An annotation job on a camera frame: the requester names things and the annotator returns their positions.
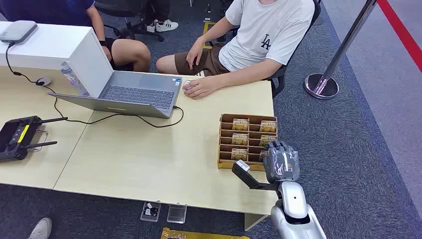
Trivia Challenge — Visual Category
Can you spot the person's pale shoe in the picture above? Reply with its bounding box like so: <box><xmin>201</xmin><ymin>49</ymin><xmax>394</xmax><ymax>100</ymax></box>
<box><xmin>27</xmin><ymin>217</ymin><xmax>53</xmax><ymax>239</ymax></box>

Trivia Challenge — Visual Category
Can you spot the black laptop cable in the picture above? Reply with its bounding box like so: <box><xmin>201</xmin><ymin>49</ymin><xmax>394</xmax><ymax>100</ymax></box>
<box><xmin>43</xmin><ymin>85</ymin><xmax>185</xmax><ymax>128</ymax></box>

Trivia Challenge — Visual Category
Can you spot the grey flat device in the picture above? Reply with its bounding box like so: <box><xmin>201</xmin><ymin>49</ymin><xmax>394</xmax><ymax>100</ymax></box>
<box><xmin>0</xmin><ymin>20</ymin><xmax>38</xmax><ymax>45</ymax></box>

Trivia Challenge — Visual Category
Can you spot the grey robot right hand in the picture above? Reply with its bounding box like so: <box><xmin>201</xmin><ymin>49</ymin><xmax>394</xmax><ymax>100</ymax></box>
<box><xmin>262</xmin><ymin>140</ymin><xmax>301</xmax><ymax>184</ymax></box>

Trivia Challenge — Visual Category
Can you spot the black cable with plug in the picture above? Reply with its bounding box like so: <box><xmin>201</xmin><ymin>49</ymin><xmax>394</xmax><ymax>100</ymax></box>
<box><xmin>4</xmin><ymin>41</ymin><xmax>41</xmax><ymax>85</ymax></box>

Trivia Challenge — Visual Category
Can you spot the clear acrylic stand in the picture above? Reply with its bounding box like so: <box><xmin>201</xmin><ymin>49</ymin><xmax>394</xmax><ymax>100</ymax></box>
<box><xmin>166</xmin><ymin>204</ymin><xmax>188</xmax><ymax>225</ymax></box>
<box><xmin>140</xmin><ymin>202</ymin><xmax>162</xmax><ymax>223</ymax></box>

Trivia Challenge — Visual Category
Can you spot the clear water bottle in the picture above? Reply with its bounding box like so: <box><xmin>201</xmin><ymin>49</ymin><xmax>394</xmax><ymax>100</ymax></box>
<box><xmin>60</xmin><ymin>62</ymin><xmax>90</xmax><ymax>97</ymax></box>

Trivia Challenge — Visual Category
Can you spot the person's right hand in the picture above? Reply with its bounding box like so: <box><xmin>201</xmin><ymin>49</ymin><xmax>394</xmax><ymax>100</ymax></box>
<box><xmin>186</xmin><ymin>37</ymin><xmax>206</xmax><ymax>70</ymax></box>

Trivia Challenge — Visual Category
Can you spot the person's left hand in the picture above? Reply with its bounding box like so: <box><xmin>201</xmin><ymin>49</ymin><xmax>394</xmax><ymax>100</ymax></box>
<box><xmin>182</xmin><ymin>76</ymin><xmax>221</xmax><ymax>101</ymax></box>

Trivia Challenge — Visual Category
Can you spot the red barrier belt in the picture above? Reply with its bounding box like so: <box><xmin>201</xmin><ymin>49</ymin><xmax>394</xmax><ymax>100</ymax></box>
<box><xmin>376</xmin><ymin>0</ymin><xmax>422</xmax><ymax>74</ymax></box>

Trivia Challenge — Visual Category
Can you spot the person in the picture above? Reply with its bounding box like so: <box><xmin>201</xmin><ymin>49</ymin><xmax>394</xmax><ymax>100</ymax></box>
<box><xmin>0</xmin><ymin>0</ymin><xmax>152</xmax><ymax>73</ymax></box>
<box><xmin>143</xmin><ymin>0</ymin><xmax>179</xmax><ymax>33</ymax></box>
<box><xmin>155</xmin><ymin>0</ymin><xmax>316</xmax><ymax>101</ymax></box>

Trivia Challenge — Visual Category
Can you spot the black remote controller with antennas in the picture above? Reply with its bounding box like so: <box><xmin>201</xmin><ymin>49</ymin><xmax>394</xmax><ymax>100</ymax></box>
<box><xmin>0</xmin><ymin>115</ymin><xmax>69</xmax><ymax>163</ymax></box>

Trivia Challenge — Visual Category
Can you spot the wooden card holder rack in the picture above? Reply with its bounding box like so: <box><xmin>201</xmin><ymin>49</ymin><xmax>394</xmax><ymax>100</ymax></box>
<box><xmin>217</xmin><ymin>113</ymin><xmax>279</xmax><ymax>172</ymax></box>

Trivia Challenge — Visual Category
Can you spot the black-bracket pale wrist camera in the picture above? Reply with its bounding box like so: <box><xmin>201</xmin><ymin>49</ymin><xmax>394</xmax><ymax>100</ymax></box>
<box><xmin>231</xmin><ymin>160</ymin><xmax>280</xmax><ymax>192</ymax></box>

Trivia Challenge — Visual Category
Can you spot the chrome stanchion post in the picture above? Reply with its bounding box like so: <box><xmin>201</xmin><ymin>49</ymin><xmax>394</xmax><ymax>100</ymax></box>
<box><xmin>304</xmin><ymin>0</ymin><xmax>378</xmax><ymax>100</ymax></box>

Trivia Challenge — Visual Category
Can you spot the white desk partition box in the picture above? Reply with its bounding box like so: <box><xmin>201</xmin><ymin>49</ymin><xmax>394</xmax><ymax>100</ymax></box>
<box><xmin>0</xmin><ymin>21</ymin><xmax>115</xmax><ymax>99</ymax></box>

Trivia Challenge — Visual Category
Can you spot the yellow patterned board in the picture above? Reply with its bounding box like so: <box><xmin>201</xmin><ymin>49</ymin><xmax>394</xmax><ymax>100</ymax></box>
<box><xmin>160</xmin><ymin>227</ymin><xmax>250</xmax><ymax>239</ymax></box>

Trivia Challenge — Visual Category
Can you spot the grey open laptop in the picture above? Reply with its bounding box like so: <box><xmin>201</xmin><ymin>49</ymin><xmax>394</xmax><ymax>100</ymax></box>
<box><xmin>48</xmin><ymin>70</ymin><xmax>183</xmax><ymax>120</ymax></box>

